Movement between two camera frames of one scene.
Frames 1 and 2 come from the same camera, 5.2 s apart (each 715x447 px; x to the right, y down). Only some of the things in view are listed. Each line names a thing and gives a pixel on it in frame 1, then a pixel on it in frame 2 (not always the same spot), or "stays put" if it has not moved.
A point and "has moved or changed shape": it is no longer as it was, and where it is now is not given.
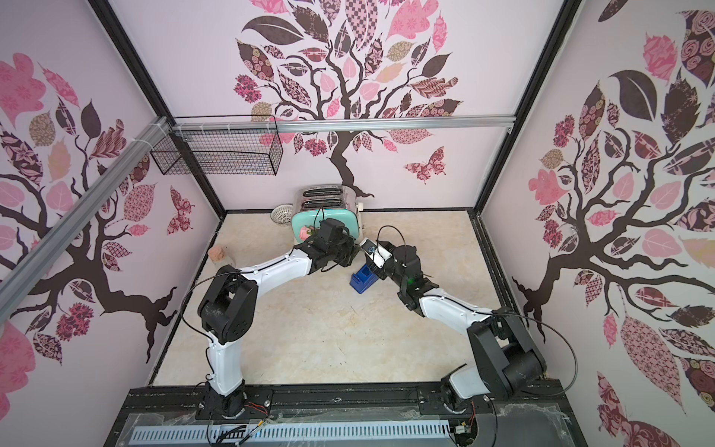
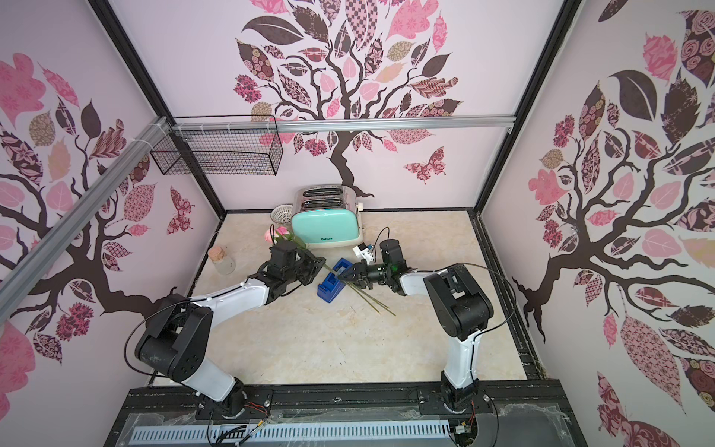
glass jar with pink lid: [221, 255] stays put
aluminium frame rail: [19, 276] stays put
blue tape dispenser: [363, 279] has moved or changed shape
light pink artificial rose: [304, 233] → [269, 234]
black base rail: [517, 418] stays put
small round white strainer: [281, 213] stays put
